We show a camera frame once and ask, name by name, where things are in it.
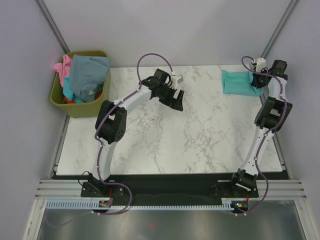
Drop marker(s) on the aluminium frame rail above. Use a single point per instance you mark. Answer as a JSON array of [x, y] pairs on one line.
[[71, 189]]

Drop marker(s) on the pink t shirt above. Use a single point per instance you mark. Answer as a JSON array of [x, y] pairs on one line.
[[63, 68]]

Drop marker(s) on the teal t shirt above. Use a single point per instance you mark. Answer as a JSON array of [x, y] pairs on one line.
[[239, 83]]

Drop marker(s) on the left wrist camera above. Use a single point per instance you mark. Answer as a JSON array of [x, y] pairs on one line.
[[175, 80]]

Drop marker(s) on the light blue cable duct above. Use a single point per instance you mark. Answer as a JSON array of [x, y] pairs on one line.
[[89, 204]]

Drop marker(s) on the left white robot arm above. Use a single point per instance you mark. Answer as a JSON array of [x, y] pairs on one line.
[[111, 122]]

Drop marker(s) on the grey blue t shirt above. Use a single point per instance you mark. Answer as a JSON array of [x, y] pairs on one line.
[[88, 75]]

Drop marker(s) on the orange red garment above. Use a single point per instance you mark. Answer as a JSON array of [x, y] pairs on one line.
[[69, 101]]

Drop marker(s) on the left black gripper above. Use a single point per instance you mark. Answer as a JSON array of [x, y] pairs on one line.
[[176, 104]]

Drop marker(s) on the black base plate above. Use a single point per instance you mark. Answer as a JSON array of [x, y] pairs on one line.
[[173, 190]]

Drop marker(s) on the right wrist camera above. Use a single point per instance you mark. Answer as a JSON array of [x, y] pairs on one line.
[[259, 64]]

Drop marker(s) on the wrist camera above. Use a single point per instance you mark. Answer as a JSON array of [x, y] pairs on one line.
[[259, 64], [175, 80]]

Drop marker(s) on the olive green laundry bin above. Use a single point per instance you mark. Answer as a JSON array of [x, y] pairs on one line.
[[85, 109]]

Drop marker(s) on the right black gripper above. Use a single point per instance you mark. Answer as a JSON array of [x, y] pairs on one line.
[[255, 82]]

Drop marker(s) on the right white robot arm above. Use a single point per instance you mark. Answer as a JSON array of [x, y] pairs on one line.
[[268, 121]]

